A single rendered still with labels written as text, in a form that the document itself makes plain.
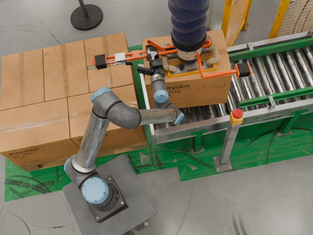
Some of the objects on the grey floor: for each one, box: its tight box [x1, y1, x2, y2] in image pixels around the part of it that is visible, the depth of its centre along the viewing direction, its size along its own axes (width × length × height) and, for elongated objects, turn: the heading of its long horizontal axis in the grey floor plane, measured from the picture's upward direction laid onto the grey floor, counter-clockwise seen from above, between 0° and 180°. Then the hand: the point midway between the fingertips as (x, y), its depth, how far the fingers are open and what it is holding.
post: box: [218, 112, 243, 167], centre depth 268 cm, size 7×7×100 cm
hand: (148, 53), depth 225 cm, fingers closed on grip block, 6 cm apart
